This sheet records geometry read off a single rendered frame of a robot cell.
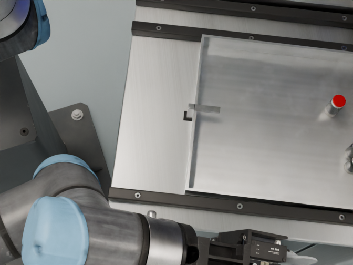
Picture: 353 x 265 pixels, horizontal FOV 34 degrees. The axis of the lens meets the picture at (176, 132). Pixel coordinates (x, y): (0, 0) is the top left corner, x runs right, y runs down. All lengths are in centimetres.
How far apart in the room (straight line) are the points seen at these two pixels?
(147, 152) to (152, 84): 12
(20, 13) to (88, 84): 108
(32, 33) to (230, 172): 37
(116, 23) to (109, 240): 150
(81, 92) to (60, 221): 138
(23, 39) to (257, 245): 48
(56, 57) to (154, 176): 112
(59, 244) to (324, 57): 60
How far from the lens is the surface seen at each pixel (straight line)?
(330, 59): 101
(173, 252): 59
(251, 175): 92
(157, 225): 60
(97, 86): 192
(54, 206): 56
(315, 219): 91
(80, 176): 65
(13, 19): 86
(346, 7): 104
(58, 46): 199
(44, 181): 66
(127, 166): 91
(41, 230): 56
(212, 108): 90
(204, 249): 60
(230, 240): 65
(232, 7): 101
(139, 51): 98
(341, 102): 94
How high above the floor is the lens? 176
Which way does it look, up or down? 72 degrees down
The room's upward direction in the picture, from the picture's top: 6 degrees clockwise
